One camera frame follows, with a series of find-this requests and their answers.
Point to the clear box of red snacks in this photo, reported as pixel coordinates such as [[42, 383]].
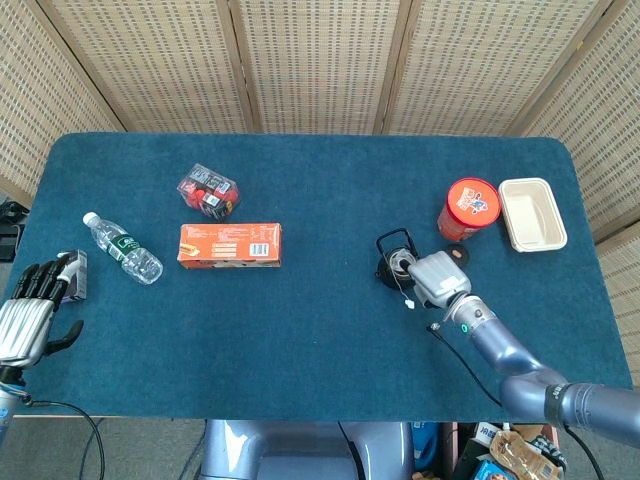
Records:
[[207, 192]]

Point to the black teapot lid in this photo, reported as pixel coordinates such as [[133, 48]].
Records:
[[461, 253]]

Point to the blue felt table mat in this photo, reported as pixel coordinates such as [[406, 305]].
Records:
[[280, 340]]

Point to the blue snack box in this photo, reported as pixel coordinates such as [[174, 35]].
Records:
[[487, 471]]

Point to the orange canister with printed lid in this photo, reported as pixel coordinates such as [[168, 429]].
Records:
[[472, 202]]

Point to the woven rattan folding screen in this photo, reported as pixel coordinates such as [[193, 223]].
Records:
[[320, 60]]

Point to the blue package under table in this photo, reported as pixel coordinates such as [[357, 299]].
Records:
[[425, 445]]

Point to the clear plastic water bottle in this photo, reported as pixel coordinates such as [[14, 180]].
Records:
[[125, 250]]

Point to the beige rectangular food tray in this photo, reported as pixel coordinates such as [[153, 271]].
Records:
[[532, 215]]

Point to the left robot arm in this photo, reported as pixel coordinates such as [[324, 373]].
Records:
[[5, 407]]

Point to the grey-blue robot torso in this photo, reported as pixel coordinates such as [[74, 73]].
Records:
[[300, 450]]

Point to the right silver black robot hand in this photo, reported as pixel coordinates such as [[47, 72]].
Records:
[[440, 277]]

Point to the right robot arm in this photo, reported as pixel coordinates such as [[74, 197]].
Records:
[[505, 352]]

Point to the brown plastic snack packet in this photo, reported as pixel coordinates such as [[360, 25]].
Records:
[[525, 457]]

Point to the orange carton box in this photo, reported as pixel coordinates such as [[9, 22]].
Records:
[[230, 245]]

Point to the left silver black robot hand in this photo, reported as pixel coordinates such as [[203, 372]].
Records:
[[22, 330]]

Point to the black equipment on floor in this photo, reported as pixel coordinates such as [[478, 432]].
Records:
[[7, 245]]

